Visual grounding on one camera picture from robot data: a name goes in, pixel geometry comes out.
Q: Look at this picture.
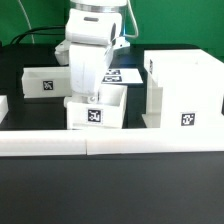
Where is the white fiducial marker sheet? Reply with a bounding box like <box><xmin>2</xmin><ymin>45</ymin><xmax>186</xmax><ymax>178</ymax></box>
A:
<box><xmin>103</xmin><ymin>68</ymin><xmax>143</xmax><ymax>84</ymax></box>

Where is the white rear drawer tray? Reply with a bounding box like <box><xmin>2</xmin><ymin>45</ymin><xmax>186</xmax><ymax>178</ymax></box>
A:
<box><xmin>22</xmin><ymin>67</ymin><xmax>72</xmax><ymax>98</ymax></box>

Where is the white drawer housing box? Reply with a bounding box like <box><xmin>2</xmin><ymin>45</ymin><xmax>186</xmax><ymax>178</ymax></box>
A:
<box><xmin>142</xmin><ymin>49</ymin><xmax>224</xmax><ymax>128</ymax></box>

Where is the black cable bundle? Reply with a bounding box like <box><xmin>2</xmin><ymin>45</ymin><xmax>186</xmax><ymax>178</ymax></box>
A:
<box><xmin>9</xmin><ymin>23</ymin><xmax>68</xmax><ymax>46</ymax></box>

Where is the white front barrier wall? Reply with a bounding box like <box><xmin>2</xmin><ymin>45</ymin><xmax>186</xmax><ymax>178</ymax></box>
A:
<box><xmin>0</xmin><ymin>128</ymin><xmax>224</xmax><ymax>157</ymax></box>

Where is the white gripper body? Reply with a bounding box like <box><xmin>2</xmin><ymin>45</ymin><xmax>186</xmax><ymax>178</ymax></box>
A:
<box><xmin>69</xmin><ymin>43</ymin><xmax>113</xmax><ymax>96</ymax></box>

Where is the white thin cable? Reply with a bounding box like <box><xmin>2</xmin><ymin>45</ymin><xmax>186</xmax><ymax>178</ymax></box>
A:
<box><xmin>17</xmin><ymin>0</ymin><xmax>36</xmax><ymax>45</ymax></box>

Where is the white drawer tray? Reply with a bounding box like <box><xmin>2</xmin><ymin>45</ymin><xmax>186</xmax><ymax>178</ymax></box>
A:
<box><xmin>22</xmin><ymin>67</ymin><xmax>72</xmax><ymax>98</ymax></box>
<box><xmin>64</xmin><ymin>84</ymin><xmax>127</xmax><ymax>130</ymax></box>

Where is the white front drawer tray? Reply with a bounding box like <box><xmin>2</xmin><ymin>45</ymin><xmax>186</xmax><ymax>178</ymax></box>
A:
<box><xmin>64</xmin><ymin>84</ymin><xmax>127</xmax><ymax>130</ymax></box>

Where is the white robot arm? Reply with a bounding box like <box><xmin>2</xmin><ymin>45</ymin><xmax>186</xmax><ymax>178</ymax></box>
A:
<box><xmin>55</xmin><ymin>0</ymin><xmax>128</xmax><ymax>102</ymax></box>

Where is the white left barrier block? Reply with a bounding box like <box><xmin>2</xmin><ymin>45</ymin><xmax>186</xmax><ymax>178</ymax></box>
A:
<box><xmin>0</xmin><ymin>95</ymin><xmax>8</xmax><ymax>123</ymax></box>

